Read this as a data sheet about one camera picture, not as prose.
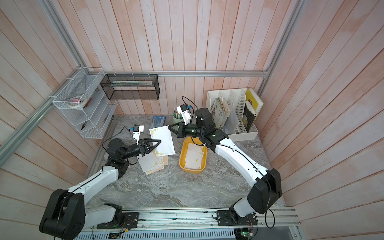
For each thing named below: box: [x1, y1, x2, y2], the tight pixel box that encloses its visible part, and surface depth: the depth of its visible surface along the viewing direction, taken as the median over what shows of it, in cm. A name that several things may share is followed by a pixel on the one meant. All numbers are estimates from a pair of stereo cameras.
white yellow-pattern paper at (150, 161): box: [136, 151, 162, 173], surface depth 94 cm
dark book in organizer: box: [242, 101, 257, 133], surface depth 100 cm
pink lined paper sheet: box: [163, 155, 169, 166], surface depth 97 cm
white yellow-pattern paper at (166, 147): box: [149, 125, 176, 157], surface depth 72 cm
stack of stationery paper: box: [184, 143, 204, 170], surface depth 98 cm
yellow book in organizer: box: [245, 88, 264, 114], surface depth 96 cm
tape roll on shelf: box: [67, 96, 87, 108], surface depth 76 cm
